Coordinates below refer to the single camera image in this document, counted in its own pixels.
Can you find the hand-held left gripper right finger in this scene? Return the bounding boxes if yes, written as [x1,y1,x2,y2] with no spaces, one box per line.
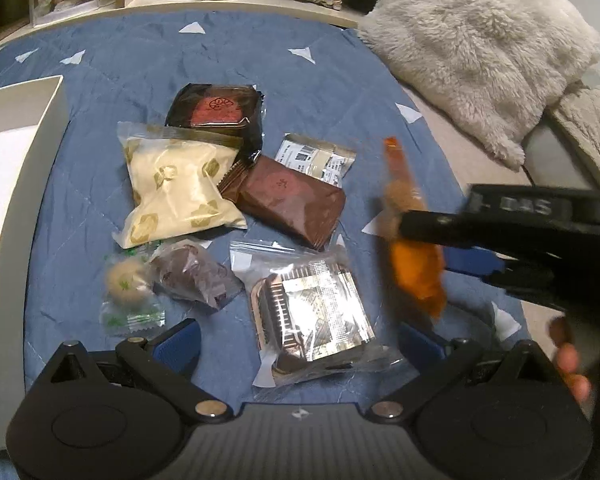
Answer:
[370,322,557,418]

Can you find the brown snack packet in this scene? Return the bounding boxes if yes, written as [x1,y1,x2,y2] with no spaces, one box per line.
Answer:
[217,154,347,252]

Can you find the white cardboard box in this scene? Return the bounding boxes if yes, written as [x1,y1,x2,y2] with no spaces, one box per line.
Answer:
[0,75,68,453]

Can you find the fluffy white pillow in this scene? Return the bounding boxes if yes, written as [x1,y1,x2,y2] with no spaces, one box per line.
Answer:
[357,0,600,171]

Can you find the grey cushion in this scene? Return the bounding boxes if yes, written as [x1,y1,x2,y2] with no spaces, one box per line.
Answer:
[522,117,600,196]

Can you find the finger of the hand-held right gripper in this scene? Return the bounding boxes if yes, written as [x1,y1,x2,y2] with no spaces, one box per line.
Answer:
[397,209,528,255]
[442,246,531,292]

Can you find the beige textured towel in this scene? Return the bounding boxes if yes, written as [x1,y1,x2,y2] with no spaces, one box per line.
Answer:
[550,85,600,196]

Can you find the black snack packet red label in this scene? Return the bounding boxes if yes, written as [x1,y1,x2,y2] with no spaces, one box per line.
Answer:
[165,82,266,166]

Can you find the blue blanket with white triangles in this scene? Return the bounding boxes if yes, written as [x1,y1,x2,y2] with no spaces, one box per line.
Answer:
[0,7,523,480]

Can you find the silver white snack packet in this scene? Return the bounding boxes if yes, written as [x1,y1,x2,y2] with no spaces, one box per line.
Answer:
[275,133,357,192]

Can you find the dark chocolate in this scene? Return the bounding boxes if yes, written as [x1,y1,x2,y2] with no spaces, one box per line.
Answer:
[147,239,245,308]

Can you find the person's right hand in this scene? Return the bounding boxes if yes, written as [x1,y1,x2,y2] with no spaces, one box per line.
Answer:
[550,316,593,406]

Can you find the round cookie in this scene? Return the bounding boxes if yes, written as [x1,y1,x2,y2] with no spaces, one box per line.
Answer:
[101,242,167,337]

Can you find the cream snack packet gold print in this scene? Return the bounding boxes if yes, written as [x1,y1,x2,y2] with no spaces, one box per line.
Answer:
[111,121,248,248]

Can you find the clear zip bag silver packets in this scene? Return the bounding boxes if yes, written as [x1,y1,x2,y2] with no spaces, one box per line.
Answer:
[230,237,403,388]

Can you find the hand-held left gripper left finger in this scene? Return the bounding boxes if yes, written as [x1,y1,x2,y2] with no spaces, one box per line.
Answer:
[45,317,233,418]

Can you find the wooden shelf unit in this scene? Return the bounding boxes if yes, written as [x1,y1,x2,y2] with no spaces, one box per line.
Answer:
[0,0,366,56]

